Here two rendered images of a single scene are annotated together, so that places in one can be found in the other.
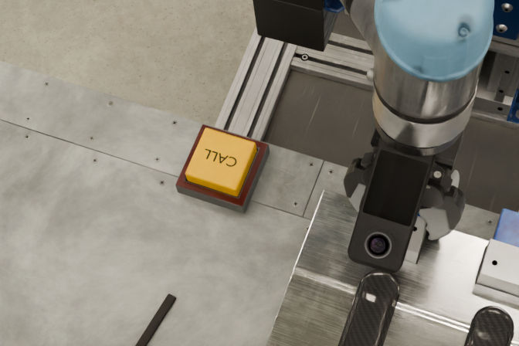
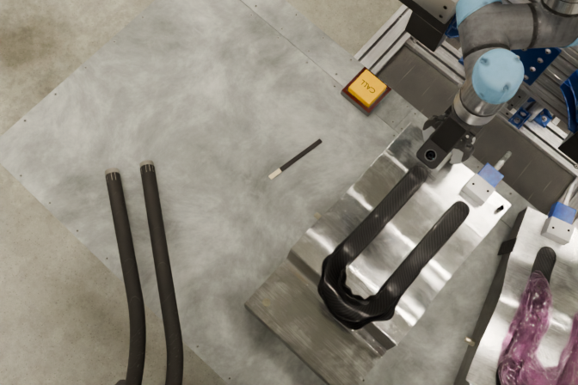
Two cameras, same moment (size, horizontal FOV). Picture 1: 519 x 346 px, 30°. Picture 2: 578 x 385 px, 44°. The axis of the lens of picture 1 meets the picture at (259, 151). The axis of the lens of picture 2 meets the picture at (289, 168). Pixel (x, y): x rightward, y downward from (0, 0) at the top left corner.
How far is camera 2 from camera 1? 0.53 m
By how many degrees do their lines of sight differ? 9
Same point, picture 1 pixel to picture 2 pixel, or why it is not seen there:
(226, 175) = (367, 95)
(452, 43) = (499, 91)
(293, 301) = (378, 164)
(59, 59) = not seen: outside the picture
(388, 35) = (476, 76)
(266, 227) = (375, 126)
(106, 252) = (297, 108)
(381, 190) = (442, 133)
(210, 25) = not seen: outside the picture
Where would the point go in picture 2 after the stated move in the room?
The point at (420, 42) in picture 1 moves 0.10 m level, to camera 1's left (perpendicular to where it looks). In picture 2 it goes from (487, 85) to (423, 70)
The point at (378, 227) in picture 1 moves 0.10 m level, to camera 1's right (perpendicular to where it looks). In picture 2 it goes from (433, 148) to (488, 160)
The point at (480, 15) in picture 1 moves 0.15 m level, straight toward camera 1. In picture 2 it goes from (514, 85) to (460, 157)
